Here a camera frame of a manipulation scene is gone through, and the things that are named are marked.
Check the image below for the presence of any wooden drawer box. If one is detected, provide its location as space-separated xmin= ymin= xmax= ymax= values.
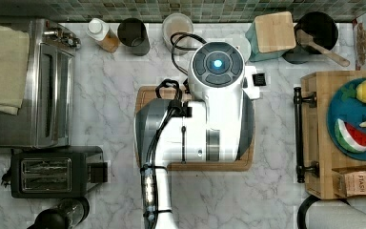
xmin=301 ymin=71 xmax=366 ymax=199

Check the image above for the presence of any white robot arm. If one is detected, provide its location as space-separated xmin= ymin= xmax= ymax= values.
xmin=134 ymin=42 xmax=260 ymax=229

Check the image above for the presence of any clear plastic container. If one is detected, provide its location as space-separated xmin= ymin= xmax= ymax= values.
xmin=162 ymin=13 xmax=193 ymax=55

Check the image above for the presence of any dark grey cup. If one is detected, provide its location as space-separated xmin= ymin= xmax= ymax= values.
xmin=117 ymin=18 xmax=150 ymax=56

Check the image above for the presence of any teal wooden-top knife block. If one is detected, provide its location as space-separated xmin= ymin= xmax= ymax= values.
xmin=245 ymin=11 xmax=296 ymax=62

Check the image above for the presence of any white-capped spice bottle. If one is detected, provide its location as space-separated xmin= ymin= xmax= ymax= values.
xmin=87 ymin=18 xmax=119 ymax=53

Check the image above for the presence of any stainless toaster oven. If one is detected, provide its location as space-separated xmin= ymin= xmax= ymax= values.
xmin=0 ymin=17 xmax=80 ymax=149

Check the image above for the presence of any wooden spoon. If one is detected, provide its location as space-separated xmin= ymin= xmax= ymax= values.
xmin=295 ymin=30 xmax=350 ymax=67

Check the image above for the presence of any black two-slot toaster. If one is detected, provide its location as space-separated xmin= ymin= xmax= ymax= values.
xmin=1 ymin=146 xmax=109 ymax=198

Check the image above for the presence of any black glass grinder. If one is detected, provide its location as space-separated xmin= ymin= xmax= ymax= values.
xmin=27 ymin=197 xmax=90 ymax=229

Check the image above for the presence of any black utensil holder pot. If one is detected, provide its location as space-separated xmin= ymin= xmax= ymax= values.
xmin=282 ymin=11 xmax=338 ymax=64

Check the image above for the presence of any toy watermelon slice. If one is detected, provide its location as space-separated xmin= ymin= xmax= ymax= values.
xmin=335 ymin=118 xmax=366 ymax=154

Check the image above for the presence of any blue plate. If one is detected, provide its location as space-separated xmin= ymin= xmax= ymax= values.
xmin=326 ymin=76 xmax=366 ymax=161

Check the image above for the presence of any brown tea box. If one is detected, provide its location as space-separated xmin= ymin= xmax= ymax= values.
xmin=332 ymin=169 xmax=366 ymax=198

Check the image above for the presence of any beige folded towel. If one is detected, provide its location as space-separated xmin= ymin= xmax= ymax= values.
xmin=0 ymin=26 xmax=30 ymax=115

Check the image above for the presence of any white paper towel roll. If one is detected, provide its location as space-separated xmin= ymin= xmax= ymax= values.
xmin=296 ymin=196 xmax=366 ymax=229

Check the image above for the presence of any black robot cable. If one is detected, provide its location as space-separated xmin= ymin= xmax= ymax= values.
xmin=140 ymin=31 xmax=208 ymax=229

